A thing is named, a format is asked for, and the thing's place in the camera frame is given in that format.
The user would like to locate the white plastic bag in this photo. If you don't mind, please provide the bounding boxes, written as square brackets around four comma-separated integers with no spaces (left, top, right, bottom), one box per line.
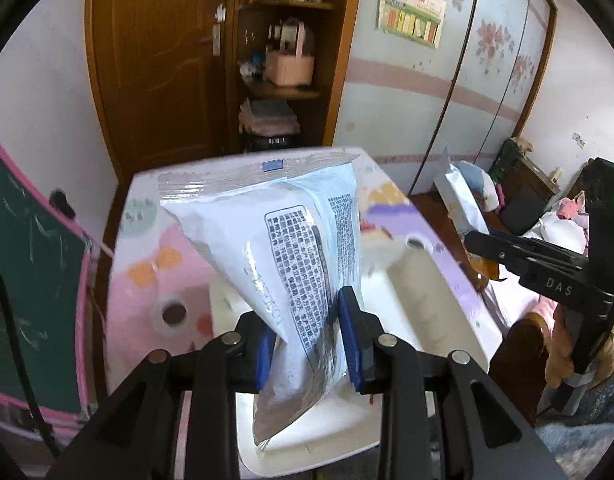
[524,212,588,256]

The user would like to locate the dark wooden cabinet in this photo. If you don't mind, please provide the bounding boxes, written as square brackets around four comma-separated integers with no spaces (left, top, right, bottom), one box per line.
[489,137,560,236]

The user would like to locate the black clip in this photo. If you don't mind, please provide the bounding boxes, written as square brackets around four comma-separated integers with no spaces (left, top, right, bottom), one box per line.
[49,189,78,220]

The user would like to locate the floral sliding-door wardrobe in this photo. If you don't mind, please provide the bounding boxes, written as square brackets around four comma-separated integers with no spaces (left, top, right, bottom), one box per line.
[332,0,558,196]

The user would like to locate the grey fuzzy rug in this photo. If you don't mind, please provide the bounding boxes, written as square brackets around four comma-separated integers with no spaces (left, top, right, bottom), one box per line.
[532,360,614,477]

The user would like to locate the folded towels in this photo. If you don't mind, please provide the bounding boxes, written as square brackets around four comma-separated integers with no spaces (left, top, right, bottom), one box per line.
[238,99,302,136]

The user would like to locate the pink bedding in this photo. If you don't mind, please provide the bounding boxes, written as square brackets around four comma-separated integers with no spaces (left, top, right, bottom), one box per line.
[482,260,558,331]

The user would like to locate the green chalkboard with pink frame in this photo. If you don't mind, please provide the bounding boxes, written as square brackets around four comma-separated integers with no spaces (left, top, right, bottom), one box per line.
[0,127,100,423]

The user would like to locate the pink storage basket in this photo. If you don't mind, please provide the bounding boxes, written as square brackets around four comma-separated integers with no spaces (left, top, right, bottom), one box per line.
[264,20,316,87]

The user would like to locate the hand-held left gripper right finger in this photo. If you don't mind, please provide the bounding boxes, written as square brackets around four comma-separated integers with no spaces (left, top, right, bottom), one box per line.
[337,286,570,480]

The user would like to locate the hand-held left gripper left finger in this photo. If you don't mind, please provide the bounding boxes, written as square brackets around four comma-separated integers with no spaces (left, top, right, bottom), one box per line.
[46,311,278,480]

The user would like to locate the wooden corner shelf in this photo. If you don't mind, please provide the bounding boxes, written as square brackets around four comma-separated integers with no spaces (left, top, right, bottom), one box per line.
[227,0,365,154]

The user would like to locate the person's right hand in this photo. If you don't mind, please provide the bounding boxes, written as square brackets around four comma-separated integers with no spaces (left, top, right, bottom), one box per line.
[544,304,614,392]

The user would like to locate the white light-blue snack bag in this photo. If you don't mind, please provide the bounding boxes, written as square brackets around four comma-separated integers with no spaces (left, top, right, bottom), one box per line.
[158,147,364,451]

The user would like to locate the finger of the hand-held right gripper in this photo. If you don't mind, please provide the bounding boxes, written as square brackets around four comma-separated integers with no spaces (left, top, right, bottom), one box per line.
[503,255,586,282]
[463,230,588,267]

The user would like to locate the wall calendar poster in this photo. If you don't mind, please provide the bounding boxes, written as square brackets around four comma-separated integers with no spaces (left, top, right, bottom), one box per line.
[377,0,448,50]

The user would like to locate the white door latch plate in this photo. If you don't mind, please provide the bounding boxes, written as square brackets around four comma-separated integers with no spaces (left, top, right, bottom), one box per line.
[211,2,228,58]

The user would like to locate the cartoon printed table cover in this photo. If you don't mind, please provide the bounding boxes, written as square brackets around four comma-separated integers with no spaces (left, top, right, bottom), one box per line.
[103,146,505,411]

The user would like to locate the black cable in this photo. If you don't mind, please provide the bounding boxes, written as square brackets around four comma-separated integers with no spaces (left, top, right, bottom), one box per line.
[0,249,64,457]

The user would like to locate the brown fuzzy object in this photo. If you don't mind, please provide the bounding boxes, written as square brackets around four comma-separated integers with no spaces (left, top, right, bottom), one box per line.
[489,320,552,428]

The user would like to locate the white plastic tray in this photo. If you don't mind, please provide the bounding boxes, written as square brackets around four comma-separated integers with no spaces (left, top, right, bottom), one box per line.
[208,245,492,479]

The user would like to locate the brown wooden door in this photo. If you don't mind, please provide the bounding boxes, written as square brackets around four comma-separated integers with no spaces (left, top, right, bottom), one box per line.
[84,0,238,183]

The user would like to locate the pink plush toy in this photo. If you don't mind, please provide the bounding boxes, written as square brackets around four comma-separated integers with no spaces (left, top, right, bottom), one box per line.
[557,195,590,231]

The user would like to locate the white paper bag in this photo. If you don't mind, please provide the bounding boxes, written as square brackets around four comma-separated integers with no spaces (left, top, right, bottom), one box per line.
[433,147,490,241]

